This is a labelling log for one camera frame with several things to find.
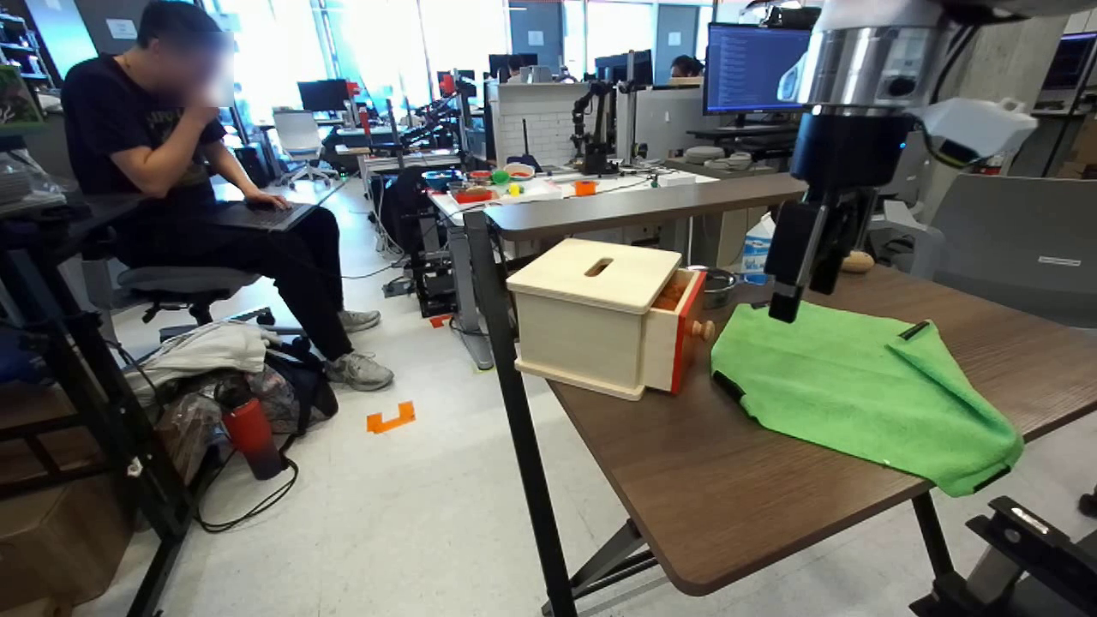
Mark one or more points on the black laptop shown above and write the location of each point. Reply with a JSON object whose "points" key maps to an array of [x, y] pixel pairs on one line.
{"points": [[268, 214]]}

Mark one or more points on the large computer monitor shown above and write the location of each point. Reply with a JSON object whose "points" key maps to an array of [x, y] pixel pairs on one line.
{"points": [[755, 70]]}

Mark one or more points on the person in black shirt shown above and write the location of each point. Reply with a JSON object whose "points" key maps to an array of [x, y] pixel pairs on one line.
{"points": [[159, 159]]}

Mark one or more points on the wooden drawer with red front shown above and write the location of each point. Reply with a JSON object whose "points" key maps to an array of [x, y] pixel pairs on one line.
{"points": [[688, 326]]}

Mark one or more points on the black background robot arm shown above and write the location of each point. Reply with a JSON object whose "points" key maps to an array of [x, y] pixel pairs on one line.
{"points": [[596, 125]]}

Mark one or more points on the orange floor bracket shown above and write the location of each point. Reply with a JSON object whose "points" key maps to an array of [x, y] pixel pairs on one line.
{"points": [[394, 418]]}

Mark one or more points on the light wooden box with slot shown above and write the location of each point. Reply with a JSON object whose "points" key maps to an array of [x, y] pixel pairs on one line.
{"points": [[583, 312]]}

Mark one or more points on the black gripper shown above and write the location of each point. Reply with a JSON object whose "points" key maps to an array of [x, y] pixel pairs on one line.
{"points": [[853, 157]]}

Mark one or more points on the cardboard box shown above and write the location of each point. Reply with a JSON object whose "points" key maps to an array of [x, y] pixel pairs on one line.
{"points": [[56, 554]]}

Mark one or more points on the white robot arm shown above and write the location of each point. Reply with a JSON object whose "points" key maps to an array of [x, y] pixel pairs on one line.
{"points": [[876, 63]]}

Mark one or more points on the grey chair backrest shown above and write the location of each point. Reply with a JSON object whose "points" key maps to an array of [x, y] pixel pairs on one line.
{"points": [[1031, 244]]}

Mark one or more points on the red thermos bottle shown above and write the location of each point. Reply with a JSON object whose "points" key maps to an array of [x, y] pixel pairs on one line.
{"points": [[253, 434]]}

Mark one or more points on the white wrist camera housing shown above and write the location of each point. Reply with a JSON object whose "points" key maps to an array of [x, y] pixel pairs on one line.
{"points": [[983, 129]]}

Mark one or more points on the white cloth pile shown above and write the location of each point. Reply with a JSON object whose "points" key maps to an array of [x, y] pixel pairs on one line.
{"points": [[207, 348]]}

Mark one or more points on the small dark monitor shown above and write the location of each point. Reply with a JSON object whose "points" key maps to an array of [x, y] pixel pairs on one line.
{"points": [[323, 94]]}

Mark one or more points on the clear bottle with blue label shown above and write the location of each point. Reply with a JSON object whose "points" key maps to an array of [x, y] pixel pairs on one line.
{"points": [[755, 244]]}

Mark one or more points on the black backpack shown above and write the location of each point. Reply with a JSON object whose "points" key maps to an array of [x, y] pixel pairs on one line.
{"points": [[304, 377]]}

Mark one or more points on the brown potato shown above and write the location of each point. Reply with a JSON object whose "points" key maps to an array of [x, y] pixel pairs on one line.
{"points": [[859, 261]]}

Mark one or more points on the orange block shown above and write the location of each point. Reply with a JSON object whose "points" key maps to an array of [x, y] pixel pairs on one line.
{"points": [[583, 188]]}

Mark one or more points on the dark desk with black legs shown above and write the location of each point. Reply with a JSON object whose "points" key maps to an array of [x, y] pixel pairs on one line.
{"points": [[639, 204]]}

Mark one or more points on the white pegboard panel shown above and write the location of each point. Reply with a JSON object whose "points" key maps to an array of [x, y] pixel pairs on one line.
{"points": [[536, 121]]}

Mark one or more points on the green cloth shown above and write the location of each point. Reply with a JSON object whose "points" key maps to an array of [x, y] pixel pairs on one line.
{"points": [[869, 390]]}

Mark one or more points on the black office chair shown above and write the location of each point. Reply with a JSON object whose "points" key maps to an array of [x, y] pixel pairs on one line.
{"points": [[190, 286]]}

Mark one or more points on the red block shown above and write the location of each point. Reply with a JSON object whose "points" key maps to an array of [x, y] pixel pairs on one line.
{"points": [[476, 193]]}

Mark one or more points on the black side desk frame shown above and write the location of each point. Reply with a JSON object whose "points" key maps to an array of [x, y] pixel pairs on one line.
{"points": [[82, 390]]}

